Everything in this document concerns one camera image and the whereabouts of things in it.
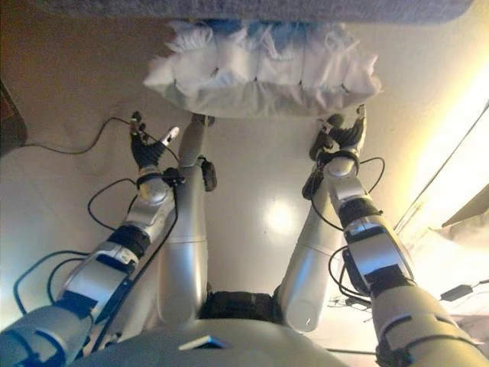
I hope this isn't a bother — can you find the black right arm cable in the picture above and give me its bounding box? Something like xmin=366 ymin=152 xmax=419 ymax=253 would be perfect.
xmin=311 ymin=155 xmax=386 ymax=307

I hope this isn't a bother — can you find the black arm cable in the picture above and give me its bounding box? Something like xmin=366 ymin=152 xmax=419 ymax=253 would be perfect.
xmin=311 ymin=155 xmax=386 ymax=307
xmin=13 ymin=145 xmax=184 ymax=367

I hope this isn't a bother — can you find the silver robot leg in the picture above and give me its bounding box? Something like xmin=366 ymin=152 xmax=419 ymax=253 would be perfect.
xmin=274 ymin=129 xmax=347 ymax=333
xmin=156 ymin=113 xmax=219 ymax=332

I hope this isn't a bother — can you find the silver right robot leg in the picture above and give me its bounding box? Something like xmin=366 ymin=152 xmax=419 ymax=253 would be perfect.
xmin=274 ymin=129 xmax=347 ymax=333

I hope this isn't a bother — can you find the black power adapter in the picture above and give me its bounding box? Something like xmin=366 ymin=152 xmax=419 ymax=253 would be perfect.
xmin=439 ymin=283 xmax=477 ymax=302

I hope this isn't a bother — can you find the dark wooden cabinet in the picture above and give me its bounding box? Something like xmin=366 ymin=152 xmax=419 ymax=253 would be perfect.
xmin=0 ymin=78 xmax=30 ymax=154

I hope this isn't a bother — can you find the white ruffled cushion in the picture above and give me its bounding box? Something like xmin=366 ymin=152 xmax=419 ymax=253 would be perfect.
xmin=143 ymin=18 xmax=385 ymax=118

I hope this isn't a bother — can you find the black floor cable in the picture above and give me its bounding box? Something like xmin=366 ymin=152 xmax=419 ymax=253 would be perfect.
xmin=21 ymin=116 xmax=133 ymax=156

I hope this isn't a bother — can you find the silver left robot leg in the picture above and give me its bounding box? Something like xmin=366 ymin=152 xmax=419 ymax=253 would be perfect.
xmin=156 ymin=113 xmax=219 ymax=332

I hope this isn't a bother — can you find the dark left robot hand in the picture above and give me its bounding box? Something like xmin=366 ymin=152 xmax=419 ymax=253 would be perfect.
xmin=128 ymin=112 xmax=180 ymax=171

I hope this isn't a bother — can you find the dark right robot hand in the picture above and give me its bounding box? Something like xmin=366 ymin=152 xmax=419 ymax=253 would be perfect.
xmin=319 ymin=103 xmax=370 ymax=157

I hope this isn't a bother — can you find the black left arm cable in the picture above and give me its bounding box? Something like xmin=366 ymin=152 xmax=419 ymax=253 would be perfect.
xmin=13 ymin=145 xmax=184 ymax=367

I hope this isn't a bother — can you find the grey upholstered tub armchair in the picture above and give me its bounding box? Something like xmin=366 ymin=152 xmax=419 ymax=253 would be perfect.
xmin=160 ymin=0 xmax=477 ymax=24

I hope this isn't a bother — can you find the silver robot torso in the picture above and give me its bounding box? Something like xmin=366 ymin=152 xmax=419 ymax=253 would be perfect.
xmin=74 ymin=290 xmax=489 ymax=367

